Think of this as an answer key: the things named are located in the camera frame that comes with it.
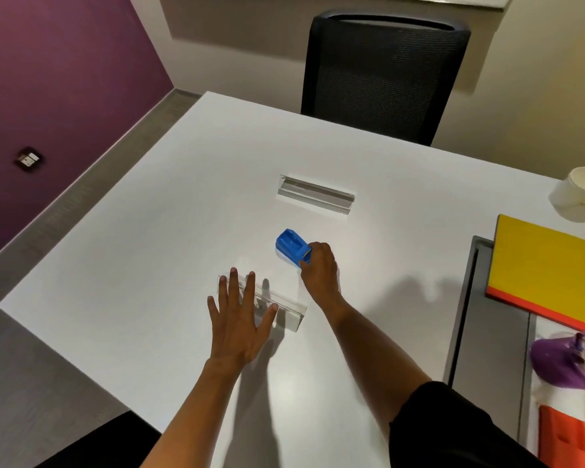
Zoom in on clear acrylic name sign holder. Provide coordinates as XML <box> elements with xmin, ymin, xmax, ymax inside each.
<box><xmin>216</xmin><ymin>274</ymin><xmax>309</xmax><ymax>335</ymax></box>
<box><xmin>277</xmin><ymin>174</ymin><xmax>356</xmax><ymax>216</ymax></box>

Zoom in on person's black right sleeve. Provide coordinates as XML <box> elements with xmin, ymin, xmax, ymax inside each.
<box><xmin>388</xmin><ymin>381</ymin><xmax>549</xmax><ymax>468</ymax></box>

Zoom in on person's left hand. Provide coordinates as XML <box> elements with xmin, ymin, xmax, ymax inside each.
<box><xmin>207</xmin><ymin>267</ymin><xmax>280</xmax><ymax>369</ymax></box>

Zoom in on person's left forearm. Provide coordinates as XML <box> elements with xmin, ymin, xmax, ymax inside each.
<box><xmin>141</xmin><ymin>357</ymin><xmax>247</xmax><ymax>468</ymax></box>

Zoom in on blue tape dispenser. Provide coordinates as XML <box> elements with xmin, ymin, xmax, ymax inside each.
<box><xmin>274</xmin><ymin>228</ymin><xmax>313</xmax><ymax>268</ymax></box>

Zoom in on grey table cable hatch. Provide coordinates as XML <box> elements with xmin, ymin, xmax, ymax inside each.
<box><xmin>442</xmin><ymin>235</ymin><xmax>537</xmax><ymax>449</ymax></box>

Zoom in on red stapler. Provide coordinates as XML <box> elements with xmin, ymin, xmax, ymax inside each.
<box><xmin>538</xmin><ymin>405</ymin><xmax>585</xmax><ymax>468</ymax></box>

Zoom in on purple mesh pen cup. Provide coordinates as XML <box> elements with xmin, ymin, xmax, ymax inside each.
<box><xmin>530</xmin><ymin>331</ymin><xmax>585</xmax><ymax>393</ymax></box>

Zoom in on person's right forearm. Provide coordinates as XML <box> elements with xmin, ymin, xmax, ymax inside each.
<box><xmin>320</xmin><ymin>292</ymin><xmax>432</xmax><ymax>442</ymax></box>

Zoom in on black wall socket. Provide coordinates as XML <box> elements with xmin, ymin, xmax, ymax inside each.
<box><xmin>13</xmin><ymin>146</ymin><xmax>45</xmax><ymax>174</ymax></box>

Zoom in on person's right hand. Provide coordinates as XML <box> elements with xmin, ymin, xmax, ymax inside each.
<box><xmin>299</xmin><ymin>242</ymin><xmax>342</xmax><ymax>310</ymax></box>

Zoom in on black mesh office chair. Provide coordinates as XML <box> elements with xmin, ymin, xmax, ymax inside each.
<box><xmin>300</xmin><ymin>9</ymin><xmax>473</xmax><ymax>148</ymax></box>
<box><xmin>32</xmin><ymin>409</ymin><xmax>163</xmax><ymax>468</ymax></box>

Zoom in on yellow notepad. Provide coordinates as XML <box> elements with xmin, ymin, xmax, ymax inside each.
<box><xmin>485</xmin><ymin>214</ymin><xmax>585</xmax><ymax>333</ymax></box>

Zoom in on white paper cup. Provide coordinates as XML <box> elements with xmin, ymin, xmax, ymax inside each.
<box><xmin>548</xmin><ymin>166</ymin><xmax>585</xmax><ymax>224</ymax></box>

